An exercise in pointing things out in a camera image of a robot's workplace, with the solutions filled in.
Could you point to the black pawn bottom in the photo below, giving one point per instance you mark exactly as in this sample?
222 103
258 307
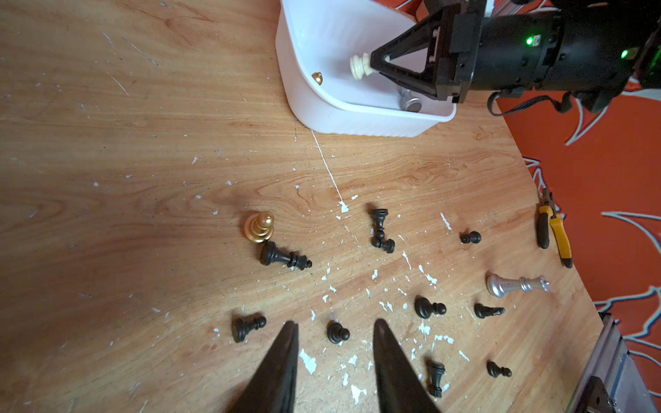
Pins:
495 370

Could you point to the yellow handled pliers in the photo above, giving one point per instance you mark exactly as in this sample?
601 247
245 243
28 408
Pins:
548 223

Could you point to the black pawn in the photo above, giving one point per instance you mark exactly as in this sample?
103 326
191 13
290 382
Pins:
495 370
425 309

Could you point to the gold pawn chess piece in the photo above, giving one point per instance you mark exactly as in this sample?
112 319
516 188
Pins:
318 77

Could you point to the cream chess piece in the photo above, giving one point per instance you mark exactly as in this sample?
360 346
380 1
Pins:
360 66

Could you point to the black chess king lying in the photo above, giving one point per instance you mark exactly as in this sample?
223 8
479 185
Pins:
272 254

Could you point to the black pawn centre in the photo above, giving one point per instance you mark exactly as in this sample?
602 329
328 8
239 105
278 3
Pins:
425 309

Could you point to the gold chess piece lying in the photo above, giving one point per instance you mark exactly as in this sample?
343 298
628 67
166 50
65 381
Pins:
259 227

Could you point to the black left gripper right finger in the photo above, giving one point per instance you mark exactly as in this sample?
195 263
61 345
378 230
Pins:
398 387

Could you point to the silver chess piece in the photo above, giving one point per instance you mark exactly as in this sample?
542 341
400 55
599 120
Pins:
500 287
408 102

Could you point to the white plastic storage box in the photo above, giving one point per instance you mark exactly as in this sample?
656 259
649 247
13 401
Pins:
322 50

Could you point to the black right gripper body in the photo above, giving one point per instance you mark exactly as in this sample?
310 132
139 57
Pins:
586 49

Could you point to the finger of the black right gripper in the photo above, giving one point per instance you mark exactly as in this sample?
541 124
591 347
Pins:
415 59

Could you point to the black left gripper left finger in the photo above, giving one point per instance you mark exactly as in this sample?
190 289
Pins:
272 387

